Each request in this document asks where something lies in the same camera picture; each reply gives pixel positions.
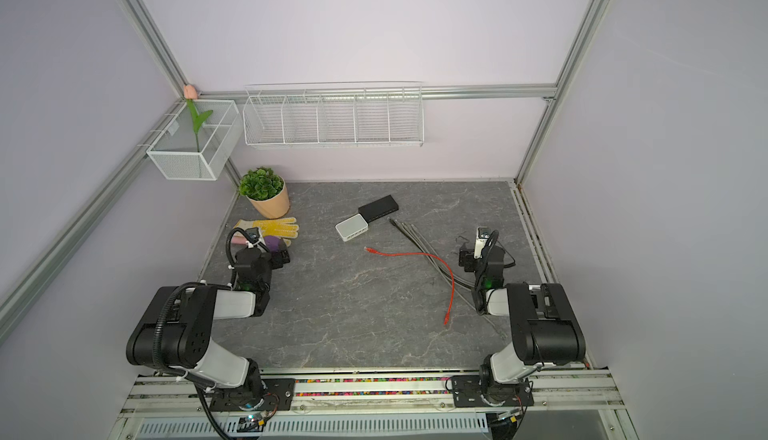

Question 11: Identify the red ethernet cable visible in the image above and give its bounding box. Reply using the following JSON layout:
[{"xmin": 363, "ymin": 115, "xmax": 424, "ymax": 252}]
[{"xmin": 364, "ymin": 246, "xmax": 457, "ymax": 327}]

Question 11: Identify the white network switch box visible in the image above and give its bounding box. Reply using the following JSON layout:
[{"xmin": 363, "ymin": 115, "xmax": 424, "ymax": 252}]
[{"xmin": 335, "ymin": 214, "xmax": 369, "ymax": 242}]

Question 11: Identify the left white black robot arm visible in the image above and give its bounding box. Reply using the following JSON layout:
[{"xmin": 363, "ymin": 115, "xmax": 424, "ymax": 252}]
[{"xmin": 126, "ymin": 227, "xmax": 290, "ymax": 411}]

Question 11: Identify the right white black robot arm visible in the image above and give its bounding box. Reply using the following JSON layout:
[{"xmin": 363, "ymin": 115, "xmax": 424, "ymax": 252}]
[{"xmin": 459, "ymin": 227, "xmax": 586, "ymax": 406}]

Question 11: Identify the purple pink trowel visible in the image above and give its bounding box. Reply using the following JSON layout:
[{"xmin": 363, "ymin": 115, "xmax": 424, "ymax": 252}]
[{"xmin": 231, "ymin": 234, "xmax": 281, "ymax": 252}]

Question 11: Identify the yellow work glove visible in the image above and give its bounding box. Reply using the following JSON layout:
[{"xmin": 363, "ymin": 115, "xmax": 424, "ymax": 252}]
[{"xmin": 235, "ymin": 217, "xmax": 299, "ymax": 246}]

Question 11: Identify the green plant in pot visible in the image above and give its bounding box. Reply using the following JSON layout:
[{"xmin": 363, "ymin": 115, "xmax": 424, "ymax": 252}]
[{"xmin": 239, "ymin": 167, "xmax": 290, "ymax": 219}]

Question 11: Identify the pink artificial tulip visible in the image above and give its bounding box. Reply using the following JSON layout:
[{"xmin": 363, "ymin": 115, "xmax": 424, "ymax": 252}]
[{"xmin": 183, "ymin": 85, "xmax": 213, "ymax": 153}]

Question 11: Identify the grey cable bundle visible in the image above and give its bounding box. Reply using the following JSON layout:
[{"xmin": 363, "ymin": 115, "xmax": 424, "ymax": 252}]
[{"xmin": 388, "ymin": 218, "xmax": 508, "ymax": 339}]

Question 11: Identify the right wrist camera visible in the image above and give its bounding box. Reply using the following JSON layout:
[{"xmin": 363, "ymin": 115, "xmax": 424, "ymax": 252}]
[{"xmin": 474, "ymin": 227, "xmax": 492, "ymax": 259}]

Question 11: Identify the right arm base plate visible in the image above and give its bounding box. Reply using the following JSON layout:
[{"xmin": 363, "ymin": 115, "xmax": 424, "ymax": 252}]
[{"xmin": 445, "ymin": 374, "xmax": 534, "ymax": 408}]

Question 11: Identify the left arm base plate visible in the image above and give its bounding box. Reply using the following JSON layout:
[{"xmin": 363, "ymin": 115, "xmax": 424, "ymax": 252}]
[{"xmin": 209, "ymin": 377, "xmax": 296, "ymax": 413}]

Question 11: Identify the small white wire basket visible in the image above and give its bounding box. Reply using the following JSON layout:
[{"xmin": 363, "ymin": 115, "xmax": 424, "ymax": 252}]
[{"xmin": 147, "ymin": 100, "xmax": 244, "ymax": 181}]

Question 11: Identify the long white wire basket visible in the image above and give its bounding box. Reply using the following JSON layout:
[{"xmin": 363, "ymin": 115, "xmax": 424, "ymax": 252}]
[{"xmin": 242, "ymin": 82, "xmax": 425, "ymax": 148}]

